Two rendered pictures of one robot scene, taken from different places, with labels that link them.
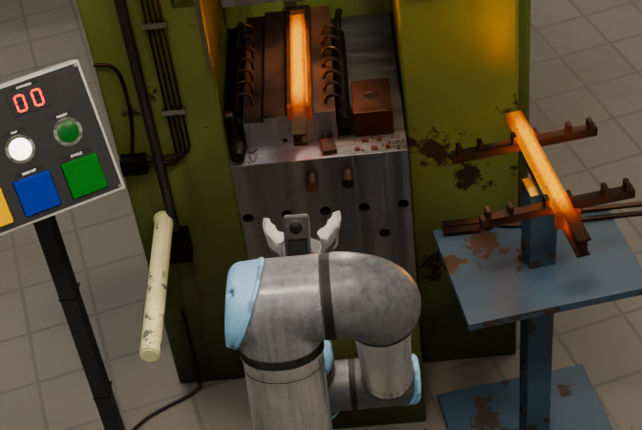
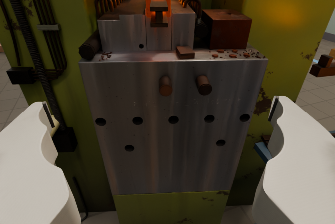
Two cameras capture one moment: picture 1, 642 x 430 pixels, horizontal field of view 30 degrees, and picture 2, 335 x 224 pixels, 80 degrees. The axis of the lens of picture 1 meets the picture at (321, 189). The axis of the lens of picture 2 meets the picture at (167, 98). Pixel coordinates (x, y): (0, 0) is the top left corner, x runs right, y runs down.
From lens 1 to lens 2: 2.16 m
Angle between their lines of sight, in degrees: 9
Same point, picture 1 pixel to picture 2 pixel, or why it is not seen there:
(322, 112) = (182, 13)
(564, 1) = not seen: hidden behind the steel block
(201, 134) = (76, 54)
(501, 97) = (308, 44)
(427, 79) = (260, 20)
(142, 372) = not seen: hidden behind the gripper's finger
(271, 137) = (127, 40)
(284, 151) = (138, 55)
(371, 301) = not seen: outside the picture
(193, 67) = not seen: outside the picture
